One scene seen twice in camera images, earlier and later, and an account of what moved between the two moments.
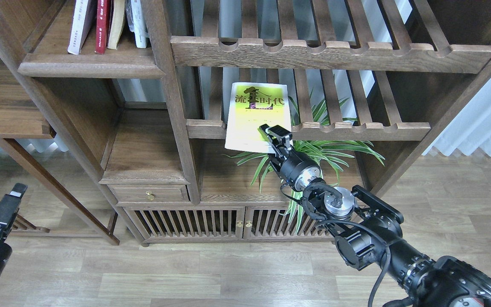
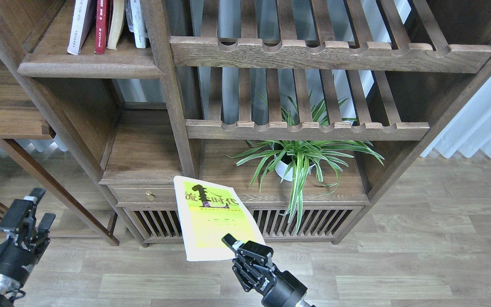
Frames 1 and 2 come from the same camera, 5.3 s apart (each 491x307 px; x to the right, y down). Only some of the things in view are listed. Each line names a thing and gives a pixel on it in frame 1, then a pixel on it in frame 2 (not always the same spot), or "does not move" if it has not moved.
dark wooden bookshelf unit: (138, 93) does not move
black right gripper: (296, 169) -> (275, 288)
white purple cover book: (84, 15) does not move
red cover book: (103, 21) does not move
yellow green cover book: (252, 105) -> (207, 211)
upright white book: (137, 22) does not move
